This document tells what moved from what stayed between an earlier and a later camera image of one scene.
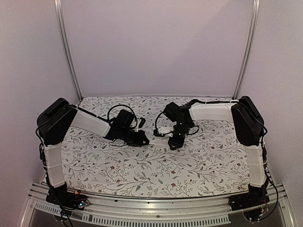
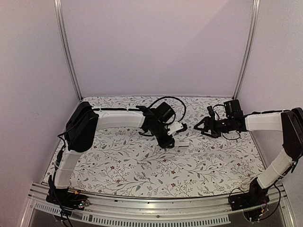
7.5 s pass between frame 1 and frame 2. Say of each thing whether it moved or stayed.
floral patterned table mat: stayed
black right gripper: moved
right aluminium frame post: stayed
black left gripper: moved
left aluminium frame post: stayed
